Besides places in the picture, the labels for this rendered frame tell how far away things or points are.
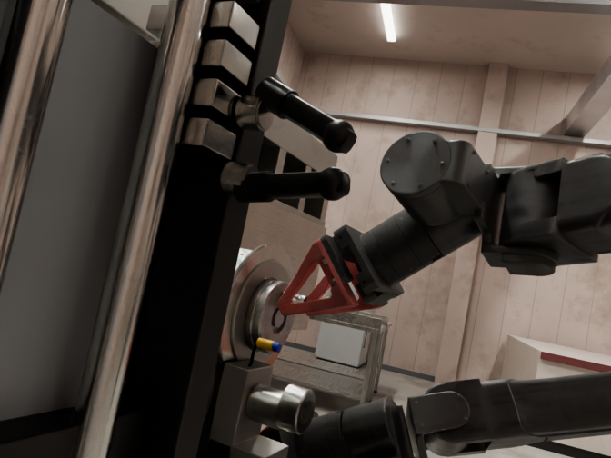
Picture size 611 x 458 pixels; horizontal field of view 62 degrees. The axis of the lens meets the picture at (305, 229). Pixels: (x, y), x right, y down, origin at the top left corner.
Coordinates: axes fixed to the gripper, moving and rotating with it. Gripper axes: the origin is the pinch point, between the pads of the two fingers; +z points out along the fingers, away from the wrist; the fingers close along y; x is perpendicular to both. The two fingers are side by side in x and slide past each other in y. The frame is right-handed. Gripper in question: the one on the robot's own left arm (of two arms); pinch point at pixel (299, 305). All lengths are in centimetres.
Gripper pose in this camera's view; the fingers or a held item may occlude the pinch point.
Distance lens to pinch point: 52.0
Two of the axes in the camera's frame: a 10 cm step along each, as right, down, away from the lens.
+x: -4.2, -8.4, 3.4
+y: 4.0, 1.6, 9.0
